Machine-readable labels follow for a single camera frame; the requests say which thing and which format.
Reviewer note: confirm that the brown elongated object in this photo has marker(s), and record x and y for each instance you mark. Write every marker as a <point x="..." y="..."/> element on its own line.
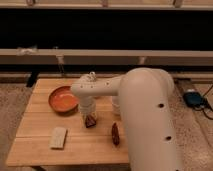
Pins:
<point x="115" y="134"/>

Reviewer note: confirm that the dark power adapter box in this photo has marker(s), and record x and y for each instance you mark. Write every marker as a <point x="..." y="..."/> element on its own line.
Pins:
<point x="193" y="98"/>

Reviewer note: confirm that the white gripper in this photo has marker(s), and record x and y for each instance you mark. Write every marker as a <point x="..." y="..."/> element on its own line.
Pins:
<point x="87" y="106"/>

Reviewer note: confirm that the white sponge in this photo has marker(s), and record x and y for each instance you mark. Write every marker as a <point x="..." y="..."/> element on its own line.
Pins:
<point x="58" y="138"/>

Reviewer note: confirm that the clear plastic cup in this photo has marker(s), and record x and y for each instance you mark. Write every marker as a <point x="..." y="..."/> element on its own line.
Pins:
<point x="115" y="105"/>

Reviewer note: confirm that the orange bowl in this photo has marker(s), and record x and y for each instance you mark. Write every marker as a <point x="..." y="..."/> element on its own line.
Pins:
<point x="62" y="101"/>

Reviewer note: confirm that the dark rectangular eraser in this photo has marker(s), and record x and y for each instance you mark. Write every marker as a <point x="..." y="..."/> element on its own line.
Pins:
<point x="90" y="121"/>

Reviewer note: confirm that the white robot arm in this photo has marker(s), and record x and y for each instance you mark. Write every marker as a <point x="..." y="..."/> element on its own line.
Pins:
<point x="143" y="96"/>

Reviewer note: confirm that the grey metal rail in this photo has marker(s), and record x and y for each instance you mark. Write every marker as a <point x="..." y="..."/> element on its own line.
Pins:
<point x="105" y="57"/>

